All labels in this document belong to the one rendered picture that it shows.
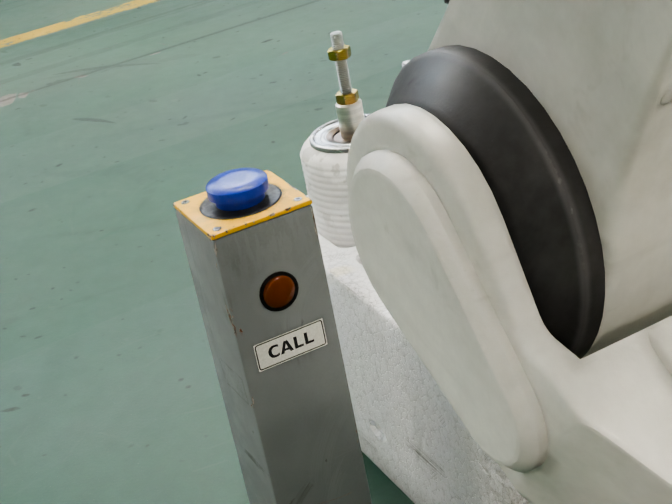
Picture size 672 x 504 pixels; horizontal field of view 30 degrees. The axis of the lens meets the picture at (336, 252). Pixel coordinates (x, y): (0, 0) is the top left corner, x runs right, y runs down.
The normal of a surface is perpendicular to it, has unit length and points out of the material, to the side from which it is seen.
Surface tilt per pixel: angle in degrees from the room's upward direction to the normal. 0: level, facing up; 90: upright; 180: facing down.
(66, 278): 0
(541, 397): 90
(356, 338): 90
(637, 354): 40
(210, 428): 0
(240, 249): 90
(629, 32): 90
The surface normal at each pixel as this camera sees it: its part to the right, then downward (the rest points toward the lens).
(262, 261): 0.44, 0.33
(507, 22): -0.86, 0.35
